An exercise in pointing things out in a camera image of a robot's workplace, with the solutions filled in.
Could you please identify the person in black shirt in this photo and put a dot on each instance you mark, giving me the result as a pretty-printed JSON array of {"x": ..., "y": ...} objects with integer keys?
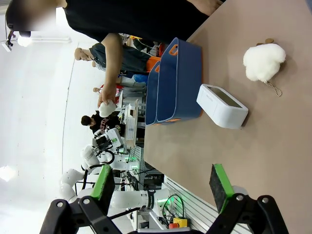
[{"x": 136, "y": 17}]

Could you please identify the person's right forearm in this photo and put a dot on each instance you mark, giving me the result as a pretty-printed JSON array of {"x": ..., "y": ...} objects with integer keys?
[{"x": 112, "y": 61}]

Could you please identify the orange bag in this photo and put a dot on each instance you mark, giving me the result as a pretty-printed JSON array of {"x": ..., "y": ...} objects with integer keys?
[{"x": 152, "y": 63}]

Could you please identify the bystander in black printed shirt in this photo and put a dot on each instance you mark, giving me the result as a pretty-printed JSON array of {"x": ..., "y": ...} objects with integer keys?
[{"x": 102, "y": 123}]

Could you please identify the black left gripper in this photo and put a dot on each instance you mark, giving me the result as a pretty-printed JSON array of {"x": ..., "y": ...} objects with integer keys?
[{"x": 102, "y": 142}]

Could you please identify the right gripper black finger with green pad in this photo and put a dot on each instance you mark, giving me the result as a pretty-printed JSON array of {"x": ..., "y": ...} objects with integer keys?
[{"x": 220, "y": 187}]

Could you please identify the person's left forearm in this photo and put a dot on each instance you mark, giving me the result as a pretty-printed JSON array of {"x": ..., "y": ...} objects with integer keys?
[{"x": 214, "y": 5}]

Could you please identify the yellow emergency stop box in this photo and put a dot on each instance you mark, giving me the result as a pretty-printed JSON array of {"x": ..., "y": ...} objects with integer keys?
[{"x": 180, "y": 222}]

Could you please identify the bystander in red shirt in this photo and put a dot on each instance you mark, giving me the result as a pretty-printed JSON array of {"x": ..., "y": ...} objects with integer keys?
[{"x": 103, "y": 89}]

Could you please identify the ceiling mounted camera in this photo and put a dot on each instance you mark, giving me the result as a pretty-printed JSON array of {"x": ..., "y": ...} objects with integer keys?
[{"x": 8, "y": 41}]

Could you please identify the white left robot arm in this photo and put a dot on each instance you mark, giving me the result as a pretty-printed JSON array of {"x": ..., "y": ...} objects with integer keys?
[{"x": 126, "y": 198}]

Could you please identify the aluminium table frame rail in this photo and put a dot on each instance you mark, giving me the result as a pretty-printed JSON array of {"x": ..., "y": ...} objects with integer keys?
[{"x": 195, "y": 204}]

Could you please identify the bystander in dark jacket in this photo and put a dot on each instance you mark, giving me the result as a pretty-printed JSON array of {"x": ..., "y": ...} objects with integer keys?
[{"x": 131, "y": 57}]

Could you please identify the person's right hand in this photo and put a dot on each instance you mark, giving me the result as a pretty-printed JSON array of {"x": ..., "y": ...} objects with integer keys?
[{"x": 107, "y": 93}]

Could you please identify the white digital clock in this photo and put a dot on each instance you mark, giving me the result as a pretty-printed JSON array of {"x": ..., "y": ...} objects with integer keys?
[{"x": 219, "y": 109}]

